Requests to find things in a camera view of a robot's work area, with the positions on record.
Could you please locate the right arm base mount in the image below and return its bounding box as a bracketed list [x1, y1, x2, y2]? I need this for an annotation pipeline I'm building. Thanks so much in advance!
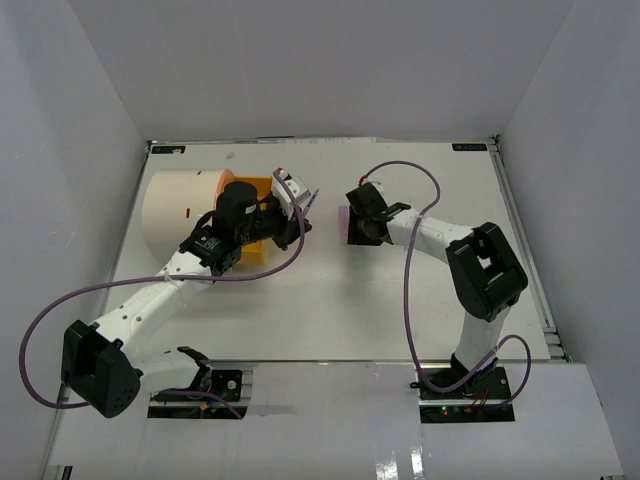
[410, 367, 515, 425]

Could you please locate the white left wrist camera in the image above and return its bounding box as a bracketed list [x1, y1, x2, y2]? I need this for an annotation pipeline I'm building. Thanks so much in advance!
[272, 168, 311, 219]

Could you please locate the yellow bottom drawer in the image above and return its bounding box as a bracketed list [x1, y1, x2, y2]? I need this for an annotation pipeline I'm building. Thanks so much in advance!
[236, 176, 273, 267]

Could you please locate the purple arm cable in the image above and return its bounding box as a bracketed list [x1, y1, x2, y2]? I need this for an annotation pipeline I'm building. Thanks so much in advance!
[18, 179, 307, 409]
[362, 160, 532, 399]

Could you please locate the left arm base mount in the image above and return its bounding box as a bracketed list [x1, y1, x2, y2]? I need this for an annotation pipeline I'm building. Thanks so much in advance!
[147, 362, 256, 420]

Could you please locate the white round drawer organizer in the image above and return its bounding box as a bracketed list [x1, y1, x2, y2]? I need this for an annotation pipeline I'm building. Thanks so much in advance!
[141, 169, 222, 264]

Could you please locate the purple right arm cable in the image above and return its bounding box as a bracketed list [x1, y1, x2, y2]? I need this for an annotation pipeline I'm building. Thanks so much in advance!
[362, 160, 532, 399]

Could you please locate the thin blue ballpoint pen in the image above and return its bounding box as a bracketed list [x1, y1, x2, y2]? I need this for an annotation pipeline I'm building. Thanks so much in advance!
[302, 188, 320, 218]

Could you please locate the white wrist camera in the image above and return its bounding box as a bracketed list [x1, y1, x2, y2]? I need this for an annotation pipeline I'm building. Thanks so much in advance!
[272, 168, 311, 219]
[358, 176, 384, 194]

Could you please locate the pink highlighter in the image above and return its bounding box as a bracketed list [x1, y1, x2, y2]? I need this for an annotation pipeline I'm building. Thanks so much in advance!
[338, 205, 349, 243]

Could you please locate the black label sticker left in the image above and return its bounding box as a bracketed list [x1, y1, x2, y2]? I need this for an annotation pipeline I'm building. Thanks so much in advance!
[151, 145, 186, 155]

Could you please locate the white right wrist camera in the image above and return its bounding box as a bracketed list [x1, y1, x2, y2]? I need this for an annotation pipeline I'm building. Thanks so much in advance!
[358, 176, 384, 194]

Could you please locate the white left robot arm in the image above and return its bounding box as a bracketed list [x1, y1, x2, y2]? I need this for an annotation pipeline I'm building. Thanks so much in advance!
[61, 171, 312, 418]

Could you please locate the black label sticker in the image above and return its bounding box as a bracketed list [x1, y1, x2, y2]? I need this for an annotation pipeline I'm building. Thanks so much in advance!
[451, 143, 488, 152]
[151, 145, 186, 155]

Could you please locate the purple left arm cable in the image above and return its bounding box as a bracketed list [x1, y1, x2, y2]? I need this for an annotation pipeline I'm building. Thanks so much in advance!
[18, 179, 307, 409]

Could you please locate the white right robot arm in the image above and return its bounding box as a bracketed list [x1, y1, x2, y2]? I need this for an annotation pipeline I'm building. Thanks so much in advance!
[346, 183, 528, 399]

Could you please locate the black label sticker right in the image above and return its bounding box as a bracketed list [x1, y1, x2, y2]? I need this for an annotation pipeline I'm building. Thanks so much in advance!
[451, 143, 488, 152]

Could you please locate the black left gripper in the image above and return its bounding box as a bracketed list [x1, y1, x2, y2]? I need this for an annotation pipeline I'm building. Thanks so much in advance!
[237, 195, 313, 251]

